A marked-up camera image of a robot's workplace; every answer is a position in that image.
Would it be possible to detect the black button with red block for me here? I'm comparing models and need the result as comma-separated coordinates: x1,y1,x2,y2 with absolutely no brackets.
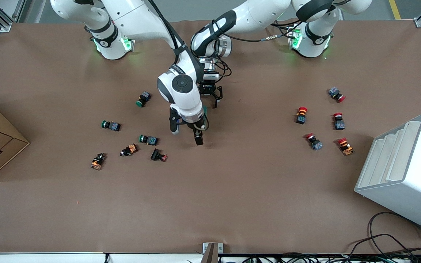
150,148,168,162

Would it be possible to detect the metal table edge bracket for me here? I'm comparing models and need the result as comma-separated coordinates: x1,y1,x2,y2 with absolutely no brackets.
202,242,224,263

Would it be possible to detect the red emergency button orange block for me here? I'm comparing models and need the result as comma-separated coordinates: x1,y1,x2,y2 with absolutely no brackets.
337,137,355,156
295,107,308,125

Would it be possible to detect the green push button switch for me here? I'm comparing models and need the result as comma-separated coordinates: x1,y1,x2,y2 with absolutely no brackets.
101,120,122,132
135,91,152,108
139,134,159,146

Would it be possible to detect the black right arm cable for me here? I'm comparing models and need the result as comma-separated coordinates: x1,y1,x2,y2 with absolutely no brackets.
145,0,186,50

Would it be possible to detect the black button with orange block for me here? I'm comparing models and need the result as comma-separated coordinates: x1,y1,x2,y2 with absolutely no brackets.
90,153,106,171
120,144,138,157

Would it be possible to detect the white slotted storage rack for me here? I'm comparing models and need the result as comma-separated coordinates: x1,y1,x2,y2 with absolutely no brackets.
354,113,421,235

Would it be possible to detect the black looping floor cable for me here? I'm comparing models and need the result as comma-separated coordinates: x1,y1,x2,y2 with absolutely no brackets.
349,212,421,256

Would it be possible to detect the black cable bundle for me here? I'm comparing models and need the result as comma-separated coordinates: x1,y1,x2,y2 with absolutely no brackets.
220,252,421,263

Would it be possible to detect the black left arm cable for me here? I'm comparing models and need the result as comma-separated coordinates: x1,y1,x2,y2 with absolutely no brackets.
212,20,300,78

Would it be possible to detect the red emergency button grey block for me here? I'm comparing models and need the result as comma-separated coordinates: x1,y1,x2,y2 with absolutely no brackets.
328,86,346,103
304,133,323,151
333,113,346,131

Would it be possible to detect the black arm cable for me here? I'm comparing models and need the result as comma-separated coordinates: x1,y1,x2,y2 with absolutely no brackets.
145,0,186,50
212,20,300,78

